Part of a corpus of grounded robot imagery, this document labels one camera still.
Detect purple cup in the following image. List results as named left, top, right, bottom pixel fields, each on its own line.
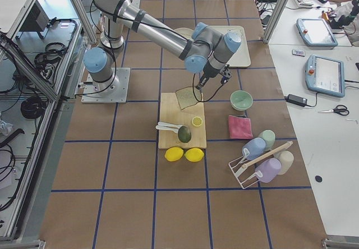
left=255, top=158, right=282, bottom=183

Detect whole lemon left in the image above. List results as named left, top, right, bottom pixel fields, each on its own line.
left=164, top=147, right=184, bottom=162

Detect white plastic spoon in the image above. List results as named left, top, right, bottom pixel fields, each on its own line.
left=155, top=125, right=179, bottom=133

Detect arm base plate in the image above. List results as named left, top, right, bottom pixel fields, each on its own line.
left=81, top=67, right=131, bottom=104

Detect near teach pendant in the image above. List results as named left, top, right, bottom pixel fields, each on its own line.
left=305, top=55, right=345, bottom=98

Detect wooden cutting board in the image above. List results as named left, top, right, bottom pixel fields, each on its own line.
left=158, top=93, right=207, bottom=149

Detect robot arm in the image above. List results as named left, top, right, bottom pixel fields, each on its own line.
left=93, top=0, right=241, bottom=89

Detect teach pendant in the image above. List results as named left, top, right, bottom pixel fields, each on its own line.
left=296, top=19, right=338, bottom=48
left=305, top=55, right=345, bottom=98

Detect cream bear serving tray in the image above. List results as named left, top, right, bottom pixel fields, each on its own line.
left=173, top=25, right=251, bottom=69

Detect avocado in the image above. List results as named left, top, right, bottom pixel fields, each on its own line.
left=177, top=126, right=192, bottom=143

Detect bread slice from board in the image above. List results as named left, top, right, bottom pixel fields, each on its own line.
left=175, top=86, right=202, bottom=110

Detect whole lemon right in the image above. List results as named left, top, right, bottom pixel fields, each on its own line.
left=184, top=147, right=204, bottom=163

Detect pink cloth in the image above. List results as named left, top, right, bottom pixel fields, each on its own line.
left=228, top=115, right=253, bottom=140

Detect blue cup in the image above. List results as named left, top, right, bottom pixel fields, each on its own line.
left=242, top=137, right=266, bottom=160

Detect green bowl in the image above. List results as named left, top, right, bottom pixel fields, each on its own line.
left=230, top=90, right=253, bottom=111

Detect black power brick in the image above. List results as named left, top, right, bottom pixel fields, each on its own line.
left=284, top=94, right=307, bottom=107

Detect whole lemon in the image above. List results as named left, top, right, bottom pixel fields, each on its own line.
left=184, top=147, right=204, bottom=163
left=164, top=147, right=184, bottom=162

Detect white wire cup rack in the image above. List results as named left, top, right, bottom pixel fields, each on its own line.
left=228, top=141, right=293, bottom=190

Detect lemon slice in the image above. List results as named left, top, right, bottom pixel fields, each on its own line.
left=191, top=116, right=203, bottom=127

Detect far teach pendant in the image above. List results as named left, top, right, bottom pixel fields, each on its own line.
left=296, top=19, right=338, bottom=48

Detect cream cup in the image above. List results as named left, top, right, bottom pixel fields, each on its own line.
left=274, top=150, right=294, bottom=175

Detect green cup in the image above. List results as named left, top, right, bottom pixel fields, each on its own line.
left=258, top=130, right=275, bottom=151

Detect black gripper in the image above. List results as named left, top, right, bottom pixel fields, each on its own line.
left=196, top=62, right=232, bottom=90

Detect scissors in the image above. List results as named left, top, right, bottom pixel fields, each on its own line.
left=319, top=104, right=350, bottom=116

